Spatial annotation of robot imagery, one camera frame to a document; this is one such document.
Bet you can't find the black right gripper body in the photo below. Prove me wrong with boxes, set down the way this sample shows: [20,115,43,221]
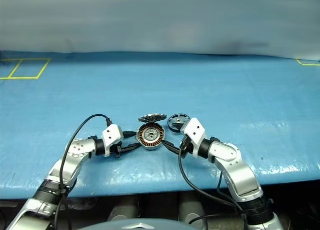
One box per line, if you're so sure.
[179,136,195,157]

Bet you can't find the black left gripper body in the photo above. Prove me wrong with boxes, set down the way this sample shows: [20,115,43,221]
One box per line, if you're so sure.
[109,131,126,159]

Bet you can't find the black spoked rotor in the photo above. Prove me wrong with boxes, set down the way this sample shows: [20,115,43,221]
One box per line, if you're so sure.
[167,113,193,133]

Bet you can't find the silver motor housing copper windings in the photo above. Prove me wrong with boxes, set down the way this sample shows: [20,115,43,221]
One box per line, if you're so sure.
[135,122,166,152]

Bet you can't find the silver round motor lid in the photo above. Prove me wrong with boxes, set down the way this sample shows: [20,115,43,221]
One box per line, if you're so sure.
[137,113,168,124]

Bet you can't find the blue table cover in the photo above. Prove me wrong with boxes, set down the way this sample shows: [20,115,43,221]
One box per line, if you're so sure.
[0,50,320,198]

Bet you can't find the dark gray rounded shape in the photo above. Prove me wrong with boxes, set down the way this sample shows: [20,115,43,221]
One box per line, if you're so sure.
[178,194,208,225]
[108,197,141,223]

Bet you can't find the gray robot torso with logo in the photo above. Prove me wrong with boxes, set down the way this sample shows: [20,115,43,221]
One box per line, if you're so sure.
[81,216,222,230]

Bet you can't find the yellow tape double rectangle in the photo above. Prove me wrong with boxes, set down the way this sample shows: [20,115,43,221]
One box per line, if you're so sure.
[0,58,52,80]

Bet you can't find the yellow tape corner mark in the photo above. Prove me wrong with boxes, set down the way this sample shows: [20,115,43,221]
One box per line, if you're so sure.
[296,59,320,66]

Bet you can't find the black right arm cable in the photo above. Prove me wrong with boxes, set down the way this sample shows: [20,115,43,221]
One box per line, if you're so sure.
[177,137,250,230]

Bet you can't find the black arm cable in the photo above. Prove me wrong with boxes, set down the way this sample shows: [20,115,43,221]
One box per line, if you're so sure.
[53,114,113,230]
[177,137,250,230]

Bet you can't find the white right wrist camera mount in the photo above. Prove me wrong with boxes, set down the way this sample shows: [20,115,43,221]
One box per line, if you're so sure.
[183,117,208,157]

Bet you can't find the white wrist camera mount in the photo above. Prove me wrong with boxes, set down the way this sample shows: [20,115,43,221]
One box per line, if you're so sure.
[183,117,208,157]
[101,124,124,157]

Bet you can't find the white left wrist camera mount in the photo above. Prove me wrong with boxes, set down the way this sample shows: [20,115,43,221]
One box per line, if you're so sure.
[101,124,124,157]

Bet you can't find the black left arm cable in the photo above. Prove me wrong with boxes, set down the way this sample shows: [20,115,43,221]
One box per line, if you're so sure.
[53,114,113,230]

